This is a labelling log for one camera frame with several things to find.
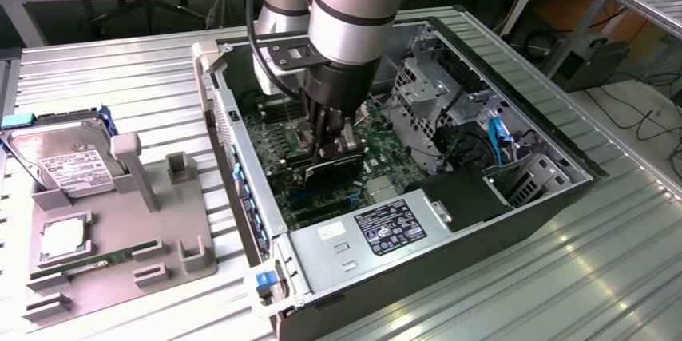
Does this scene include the silver chipset heatsink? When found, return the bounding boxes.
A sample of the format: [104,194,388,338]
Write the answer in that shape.
[365,178,400,203]

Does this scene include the blue case latch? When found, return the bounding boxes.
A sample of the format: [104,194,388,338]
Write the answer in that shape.
[255,270,277,291]

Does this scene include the green motherboard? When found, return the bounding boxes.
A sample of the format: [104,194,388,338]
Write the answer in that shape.
[239,93,423,231]

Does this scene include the black Nvidia graphics card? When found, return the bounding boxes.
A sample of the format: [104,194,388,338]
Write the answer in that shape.
[283,121,369,195]

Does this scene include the silver CPU chip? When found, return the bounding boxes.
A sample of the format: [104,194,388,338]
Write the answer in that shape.
[38,219,92,265]

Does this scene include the black equipment box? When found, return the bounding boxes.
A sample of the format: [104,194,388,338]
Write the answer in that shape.
[555,36,632,93]

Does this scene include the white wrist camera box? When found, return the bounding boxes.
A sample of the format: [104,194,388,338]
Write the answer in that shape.
[251,62,308,97]

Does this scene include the black expansion slot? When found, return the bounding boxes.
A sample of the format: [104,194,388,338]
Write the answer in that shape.
[285,192,356,215]

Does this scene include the blue SATA wire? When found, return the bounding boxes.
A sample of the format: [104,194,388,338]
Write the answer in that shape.
[485,116,515,168]

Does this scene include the aluminium profile frame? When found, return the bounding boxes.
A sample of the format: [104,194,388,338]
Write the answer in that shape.
[541,0,682,83]

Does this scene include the black floor cables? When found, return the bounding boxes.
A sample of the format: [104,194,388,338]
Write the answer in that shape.
[583,71,682,143]

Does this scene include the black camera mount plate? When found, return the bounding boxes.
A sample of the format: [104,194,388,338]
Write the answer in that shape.
[255,34,332,75]

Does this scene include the open black PC case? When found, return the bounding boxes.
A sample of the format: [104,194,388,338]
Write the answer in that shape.
[189,14,610,341]

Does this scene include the silver metal disk bay cage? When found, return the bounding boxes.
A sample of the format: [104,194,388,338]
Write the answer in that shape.
[388,23,535,161]

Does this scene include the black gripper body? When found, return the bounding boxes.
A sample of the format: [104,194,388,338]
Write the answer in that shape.
[300,57,383,121]

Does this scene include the grey power supply unit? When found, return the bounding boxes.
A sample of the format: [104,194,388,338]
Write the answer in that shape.
[285,190,455,295]

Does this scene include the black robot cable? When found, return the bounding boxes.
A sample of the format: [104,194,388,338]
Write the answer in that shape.
[245,0,308,101]

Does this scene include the hard disk in blue caddy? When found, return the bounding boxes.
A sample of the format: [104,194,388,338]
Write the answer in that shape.
[0,104,129,200]

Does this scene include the grey 3D-printed parts rack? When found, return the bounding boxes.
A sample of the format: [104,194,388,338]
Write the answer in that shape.
[22,132,220,324]

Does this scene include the green RAM stick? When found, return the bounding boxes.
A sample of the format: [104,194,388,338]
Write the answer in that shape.
[29,248,164,280]

